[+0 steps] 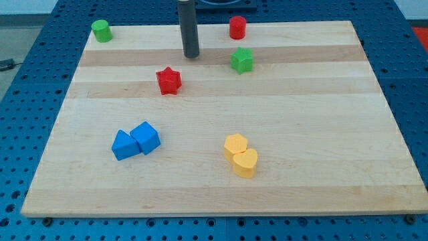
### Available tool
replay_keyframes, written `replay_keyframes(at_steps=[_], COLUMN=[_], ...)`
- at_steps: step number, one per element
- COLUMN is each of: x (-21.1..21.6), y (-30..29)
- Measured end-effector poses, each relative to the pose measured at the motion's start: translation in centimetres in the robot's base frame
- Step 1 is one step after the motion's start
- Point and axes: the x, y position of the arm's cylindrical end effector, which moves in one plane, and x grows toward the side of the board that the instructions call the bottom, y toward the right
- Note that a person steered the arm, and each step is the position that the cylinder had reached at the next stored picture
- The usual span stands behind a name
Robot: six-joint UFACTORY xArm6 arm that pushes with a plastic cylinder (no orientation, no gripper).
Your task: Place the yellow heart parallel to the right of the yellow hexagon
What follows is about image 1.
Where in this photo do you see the yellow hexagon block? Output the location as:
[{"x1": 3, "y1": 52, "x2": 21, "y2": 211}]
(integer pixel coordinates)
[{"x1": 223, "y1": 133, "x2": 248, "y2": 163}]

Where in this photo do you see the yellow heart block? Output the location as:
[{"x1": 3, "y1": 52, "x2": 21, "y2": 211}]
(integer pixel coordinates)
[{"x1": 232, "y1": 149, "x2": 258, "y2": 179}]

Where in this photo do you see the red star block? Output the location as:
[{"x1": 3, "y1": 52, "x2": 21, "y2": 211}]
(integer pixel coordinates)
[{"x1": 156, "y1": 66, "x2": 182, "y2": 95}]

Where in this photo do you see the green star block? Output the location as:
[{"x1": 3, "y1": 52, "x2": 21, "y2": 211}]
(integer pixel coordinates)
[{"x1": 230, "y1": 47, "x2": 253, "y2": 74}]

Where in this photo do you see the blue cube block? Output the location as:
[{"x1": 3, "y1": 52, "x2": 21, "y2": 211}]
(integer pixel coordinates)
[{"x1": 130, "y1": 121, "x2": 161, "y2": 155}]

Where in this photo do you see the wooden board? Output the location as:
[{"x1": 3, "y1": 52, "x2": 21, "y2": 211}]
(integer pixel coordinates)
[{"x1": 21, "y1": 21, "x2": 427, "y2": 218}]

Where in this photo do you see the blue triangle block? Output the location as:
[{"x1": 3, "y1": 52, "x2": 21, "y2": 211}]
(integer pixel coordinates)
[{"x1": 111, "y1": 130, "x2": 140, "y2": 161}]

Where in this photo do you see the red cylinder block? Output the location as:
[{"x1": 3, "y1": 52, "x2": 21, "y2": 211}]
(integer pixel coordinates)
[{"x1": 229, "y1": 16, "x2": 247, "y2": 39}]

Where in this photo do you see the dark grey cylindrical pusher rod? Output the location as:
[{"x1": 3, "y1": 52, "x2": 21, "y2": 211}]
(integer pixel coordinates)
[{"x1": 177, "y1": 0, "x2": 199, "y2": 59}]

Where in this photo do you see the green cylinder block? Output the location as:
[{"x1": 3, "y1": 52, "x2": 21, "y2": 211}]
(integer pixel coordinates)
[{"x1": 91, "y1": 19, "x2": 113, "y2": 43}]

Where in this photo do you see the black device on floor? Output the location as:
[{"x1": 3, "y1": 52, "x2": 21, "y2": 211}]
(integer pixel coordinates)
[{"x1": 0, "y1": 58, "x2": 15, "y2": 72}]

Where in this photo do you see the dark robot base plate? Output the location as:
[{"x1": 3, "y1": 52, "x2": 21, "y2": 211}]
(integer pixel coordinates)
[{"x1": 195, "y1": 0, "x2": 257, "y2": 11}]

